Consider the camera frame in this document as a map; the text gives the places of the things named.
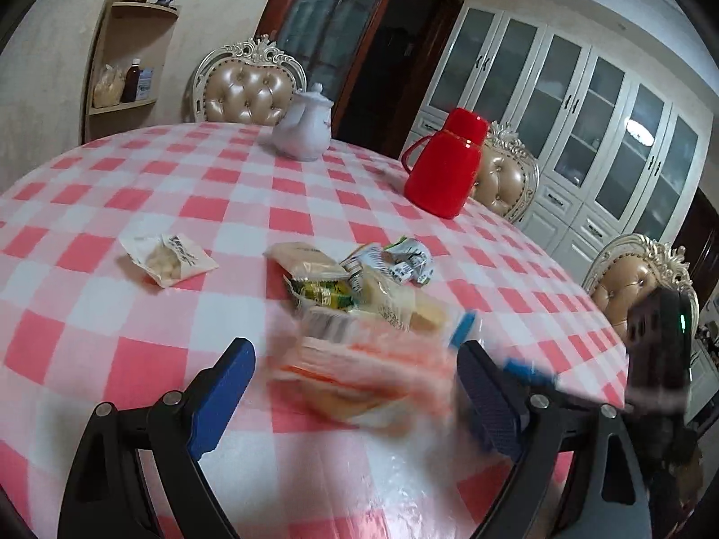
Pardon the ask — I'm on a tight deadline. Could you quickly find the beige tufted chair far left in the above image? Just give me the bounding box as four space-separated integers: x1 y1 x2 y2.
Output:
188 34 307 125

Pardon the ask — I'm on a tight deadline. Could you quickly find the beige tufted chair far right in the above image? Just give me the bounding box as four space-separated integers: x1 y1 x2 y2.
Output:
470 122 540 223

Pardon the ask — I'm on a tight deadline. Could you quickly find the white glass door cabinet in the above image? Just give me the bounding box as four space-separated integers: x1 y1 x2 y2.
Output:
407 5 712 280

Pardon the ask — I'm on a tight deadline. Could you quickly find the orange striped bread package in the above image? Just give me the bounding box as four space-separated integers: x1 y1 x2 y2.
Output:
272 307 456 436

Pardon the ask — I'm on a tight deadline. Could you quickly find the red thermos jug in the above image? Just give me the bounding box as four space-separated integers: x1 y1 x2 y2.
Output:
400 107 490 219

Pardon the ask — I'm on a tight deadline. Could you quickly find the small white cracker packet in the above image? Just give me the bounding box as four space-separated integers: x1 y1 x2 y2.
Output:
120 234 218 288

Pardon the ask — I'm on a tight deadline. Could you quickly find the red white checkered tablecloth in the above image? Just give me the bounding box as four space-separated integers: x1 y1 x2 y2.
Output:
1 124 626 538

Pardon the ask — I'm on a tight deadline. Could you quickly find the beige tufted chair right edge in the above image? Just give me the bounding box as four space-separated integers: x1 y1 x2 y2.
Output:
582 234 700 343

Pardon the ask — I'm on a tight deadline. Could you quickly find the dark bottle on shelf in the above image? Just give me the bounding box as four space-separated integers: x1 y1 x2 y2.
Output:
120 58 142 103

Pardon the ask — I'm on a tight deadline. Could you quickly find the white ceramic teapot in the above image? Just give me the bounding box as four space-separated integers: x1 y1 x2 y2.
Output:
271 83 334 162

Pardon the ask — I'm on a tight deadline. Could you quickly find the beige tufted chair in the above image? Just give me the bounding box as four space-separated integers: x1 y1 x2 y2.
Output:
188 34 307 125
470 122 540 223

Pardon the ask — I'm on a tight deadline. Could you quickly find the wooden corner shelf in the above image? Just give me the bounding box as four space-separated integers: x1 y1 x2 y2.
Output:
80 1 179 144

